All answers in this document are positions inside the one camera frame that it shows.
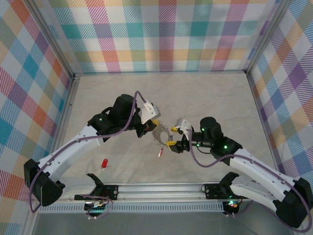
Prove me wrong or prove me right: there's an aluminium frame post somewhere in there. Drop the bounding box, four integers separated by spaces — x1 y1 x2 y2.
244 0 294 74
28 0 81 81

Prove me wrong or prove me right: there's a slotted grey cable duct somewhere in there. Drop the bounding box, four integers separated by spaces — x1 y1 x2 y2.
38 202 225 214

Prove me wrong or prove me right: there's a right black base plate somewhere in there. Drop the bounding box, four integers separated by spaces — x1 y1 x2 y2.
203 183 250 200

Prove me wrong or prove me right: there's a left electronics board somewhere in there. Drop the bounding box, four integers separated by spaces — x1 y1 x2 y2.
84 200 110 214

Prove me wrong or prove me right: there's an aluminium frame leg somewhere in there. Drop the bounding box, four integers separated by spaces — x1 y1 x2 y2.
23 208 41 235

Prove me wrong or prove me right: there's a purple cable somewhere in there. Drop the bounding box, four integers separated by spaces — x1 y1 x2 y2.
28 90 151 220
189 137 313 232

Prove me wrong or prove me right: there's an electronics board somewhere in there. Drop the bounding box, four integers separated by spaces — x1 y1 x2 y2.
224 199 240 214
84 200 110 214

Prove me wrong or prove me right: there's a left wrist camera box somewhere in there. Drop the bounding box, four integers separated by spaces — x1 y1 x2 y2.
138 100 161 124

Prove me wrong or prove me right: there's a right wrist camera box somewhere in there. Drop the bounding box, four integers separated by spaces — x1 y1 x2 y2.
174 118 191 140

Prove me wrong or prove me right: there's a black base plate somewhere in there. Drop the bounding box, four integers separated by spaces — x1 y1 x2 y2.
74 185 120 201
203 183 250 200

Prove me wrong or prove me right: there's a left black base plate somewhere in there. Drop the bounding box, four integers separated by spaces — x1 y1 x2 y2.
74 185 120 201

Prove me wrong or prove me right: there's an aluminium side rail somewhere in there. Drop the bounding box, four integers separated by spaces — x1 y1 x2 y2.
52 74 80 157
246 72 279 169

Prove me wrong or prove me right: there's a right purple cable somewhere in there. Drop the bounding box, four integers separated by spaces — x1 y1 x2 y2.
189 137 313 232

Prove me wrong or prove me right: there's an aluminium back rail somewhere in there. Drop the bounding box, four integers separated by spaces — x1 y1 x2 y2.
74 69 247 75

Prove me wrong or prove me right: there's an aluminium mounting rail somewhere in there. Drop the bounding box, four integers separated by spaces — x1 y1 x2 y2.
56 182 277 204

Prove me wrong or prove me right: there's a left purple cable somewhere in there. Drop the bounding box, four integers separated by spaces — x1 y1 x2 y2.
28 90 151 220

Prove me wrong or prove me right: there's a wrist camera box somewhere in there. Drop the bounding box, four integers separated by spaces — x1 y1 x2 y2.
174 118 191 140
138 100 161 124

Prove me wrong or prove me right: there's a right electronics board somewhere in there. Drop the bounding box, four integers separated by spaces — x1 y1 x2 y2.
224 199 240 214

